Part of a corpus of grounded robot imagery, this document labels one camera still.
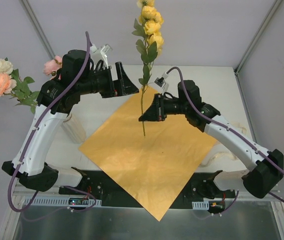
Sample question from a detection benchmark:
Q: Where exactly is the orange wrapping paper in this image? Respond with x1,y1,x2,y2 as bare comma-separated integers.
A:
79,88,216,221

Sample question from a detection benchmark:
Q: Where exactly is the pink rose stem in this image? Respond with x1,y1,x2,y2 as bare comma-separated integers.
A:
43,56,62,79

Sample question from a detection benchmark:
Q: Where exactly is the cream printed ribbon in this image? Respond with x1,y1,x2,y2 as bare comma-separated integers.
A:
199,121,248,168

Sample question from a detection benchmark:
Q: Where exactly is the peach and yellow flower stem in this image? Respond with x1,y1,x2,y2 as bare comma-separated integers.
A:
0,68,39,114

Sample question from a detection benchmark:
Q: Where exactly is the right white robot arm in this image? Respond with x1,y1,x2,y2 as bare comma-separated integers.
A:
138,80,284,199

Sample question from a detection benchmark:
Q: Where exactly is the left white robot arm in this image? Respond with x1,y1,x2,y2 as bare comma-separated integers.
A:
1,50,139,195

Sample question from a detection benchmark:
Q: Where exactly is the white ceramic vase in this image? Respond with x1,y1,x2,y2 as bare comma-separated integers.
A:
61,113,86,144

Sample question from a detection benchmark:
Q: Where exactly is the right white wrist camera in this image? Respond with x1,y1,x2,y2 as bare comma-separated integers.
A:
154,72,169,94

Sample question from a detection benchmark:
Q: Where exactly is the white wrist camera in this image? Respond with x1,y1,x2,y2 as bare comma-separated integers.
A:
90,44,113,68
154,72,169,94

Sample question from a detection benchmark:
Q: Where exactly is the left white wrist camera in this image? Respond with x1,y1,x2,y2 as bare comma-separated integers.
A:
90,44,113,68

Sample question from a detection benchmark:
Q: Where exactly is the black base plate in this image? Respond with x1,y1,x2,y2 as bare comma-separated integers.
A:
58,170,238,208

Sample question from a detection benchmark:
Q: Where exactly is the right white cable duct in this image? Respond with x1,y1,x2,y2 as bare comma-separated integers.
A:
192,200,210,211

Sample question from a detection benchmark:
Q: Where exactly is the white cable duct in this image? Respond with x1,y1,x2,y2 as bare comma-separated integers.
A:
192,200,210,211
32,196,102,208

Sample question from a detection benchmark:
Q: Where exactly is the left aluminium frame post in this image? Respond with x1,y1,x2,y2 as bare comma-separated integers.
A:
19,0,55,60

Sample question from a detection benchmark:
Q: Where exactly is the aluminium frame post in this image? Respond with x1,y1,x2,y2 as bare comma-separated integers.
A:
234,0,284,76
19,0,55,60

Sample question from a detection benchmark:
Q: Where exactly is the left white cable duct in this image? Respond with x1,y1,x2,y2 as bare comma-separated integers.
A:
32,196,102,208

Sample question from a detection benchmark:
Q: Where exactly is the right aluminium frame post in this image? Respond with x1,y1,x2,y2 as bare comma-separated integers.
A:
234,0,284,76

